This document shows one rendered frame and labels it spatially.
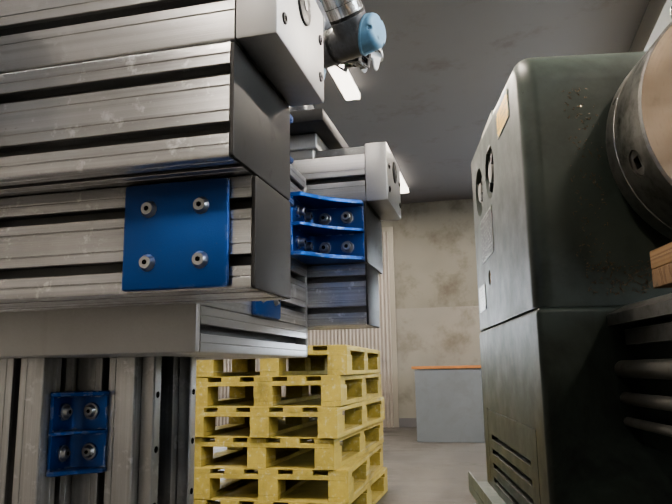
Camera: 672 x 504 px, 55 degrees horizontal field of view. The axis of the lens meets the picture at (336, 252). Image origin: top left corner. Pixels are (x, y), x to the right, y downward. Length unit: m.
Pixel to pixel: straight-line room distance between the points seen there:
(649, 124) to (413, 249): 8.44
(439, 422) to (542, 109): 6.42
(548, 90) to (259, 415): 2.66
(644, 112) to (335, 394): 2.64
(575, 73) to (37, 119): 0.75
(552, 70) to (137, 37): 0.66
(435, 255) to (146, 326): 8.62
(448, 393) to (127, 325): 6.71
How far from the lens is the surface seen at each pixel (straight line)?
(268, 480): 3.44
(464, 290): 9.09
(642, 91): 0.88
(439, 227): 9.26
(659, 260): 0.75
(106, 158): 0.52
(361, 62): 1.62
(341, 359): 3.33
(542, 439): 0.96
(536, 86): 1.02
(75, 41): 0.58
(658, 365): 0.82
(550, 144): 0.99
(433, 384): 7.29
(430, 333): 9.07
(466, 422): 7.28
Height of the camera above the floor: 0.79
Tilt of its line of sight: 10 degrees up
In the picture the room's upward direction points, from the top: 1 degrees counter-clockwise
